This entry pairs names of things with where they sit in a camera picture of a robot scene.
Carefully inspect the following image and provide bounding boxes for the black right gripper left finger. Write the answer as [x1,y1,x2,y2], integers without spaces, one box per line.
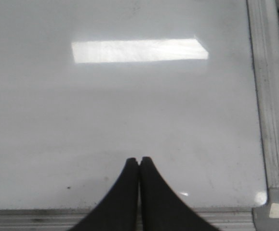
[70,158,139,231]

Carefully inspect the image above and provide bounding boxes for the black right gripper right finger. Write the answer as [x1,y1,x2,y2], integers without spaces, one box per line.
[140,157,218,231]

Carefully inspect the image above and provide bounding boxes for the white whiteboard with aluminium frame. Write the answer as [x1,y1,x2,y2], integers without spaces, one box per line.
[0,0,279,231]

